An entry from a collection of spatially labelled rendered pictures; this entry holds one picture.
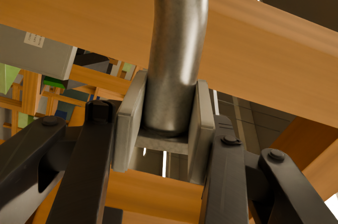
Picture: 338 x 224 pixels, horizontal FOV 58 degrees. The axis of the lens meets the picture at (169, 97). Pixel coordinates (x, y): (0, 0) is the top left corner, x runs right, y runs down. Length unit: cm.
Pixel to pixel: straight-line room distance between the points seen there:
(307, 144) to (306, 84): 15
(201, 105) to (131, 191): 45
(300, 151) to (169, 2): 40
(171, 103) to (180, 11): 5
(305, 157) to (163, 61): 37
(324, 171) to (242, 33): 28
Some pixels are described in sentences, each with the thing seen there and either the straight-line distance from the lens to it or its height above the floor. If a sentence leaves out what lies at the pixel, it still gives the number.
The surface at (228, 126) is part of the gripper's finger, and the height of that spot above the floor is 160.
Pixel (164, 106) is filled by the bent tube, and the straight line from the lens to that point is 17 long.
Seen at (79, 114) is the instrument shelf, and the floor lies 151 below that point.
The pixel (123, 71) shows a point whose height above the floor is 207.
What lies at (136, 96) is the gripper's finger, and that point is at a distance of 15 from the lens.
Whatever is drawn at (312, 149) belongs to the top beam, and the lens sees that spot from 50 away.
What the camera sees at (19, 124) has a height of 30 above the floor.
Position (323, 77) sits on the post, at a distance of 39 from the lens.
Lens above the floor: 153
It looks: 13 degrees up
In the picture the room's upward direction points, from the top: 106 degrees clockwise
